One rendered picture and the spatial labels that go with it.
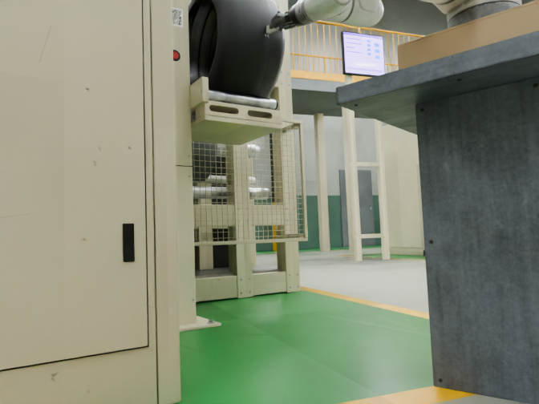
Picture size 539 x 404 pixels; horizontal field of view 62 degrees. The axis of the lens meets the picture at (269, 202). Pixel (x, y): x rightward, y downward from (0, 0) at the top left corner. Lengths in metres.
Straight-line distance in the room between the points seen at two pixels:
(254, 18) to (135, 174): 1.11
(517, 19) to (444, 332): 0.64
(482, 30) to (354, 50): 5.07
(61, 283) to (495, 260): 0.82
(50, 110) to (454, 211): 0.82
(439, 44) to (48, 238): 0.87
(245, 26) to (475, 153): 1.13
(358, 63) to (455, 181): 5.09
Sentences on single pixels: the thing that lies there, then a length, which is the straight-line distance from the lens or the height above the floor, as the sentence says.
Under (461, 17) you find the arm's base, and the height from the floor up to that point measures 0.79.
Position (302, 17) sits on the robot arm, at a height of 1.08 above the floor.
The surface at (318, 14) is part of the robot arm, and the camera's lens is 1.63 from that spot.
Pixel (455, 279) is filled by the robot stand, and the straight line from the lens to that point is 1.02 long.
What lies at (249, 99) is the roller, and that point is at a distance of 1.91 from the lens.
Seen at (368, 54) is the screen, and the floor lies 2.60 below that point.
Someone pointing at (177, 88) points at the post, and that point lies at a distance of 1.87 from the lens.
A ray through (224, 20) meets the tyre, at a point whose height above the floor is 1.17.
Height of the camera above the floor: 0.33
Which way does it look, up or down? 5 degrees up
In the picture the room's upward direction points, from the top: 2 degrees counter-clockwise
